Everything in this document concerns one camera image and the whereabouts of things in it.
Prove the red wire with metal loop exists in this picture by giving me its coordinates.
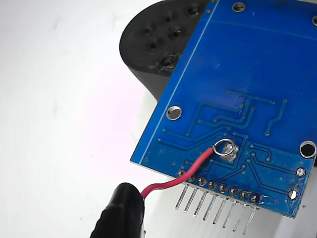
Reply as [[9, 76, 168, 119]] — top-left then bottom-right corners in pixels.
[[140, 138, 239, 199]]

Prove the black plastic bracket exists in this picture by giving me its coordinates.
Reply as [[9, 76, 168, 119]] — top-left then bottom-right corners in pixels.
[[119, 0, 211, 104]]

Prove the blue printed circuit board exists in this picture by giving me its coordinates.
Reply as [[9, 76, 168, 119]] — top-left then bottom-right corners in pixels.
[[130, 0, 317, 236]]

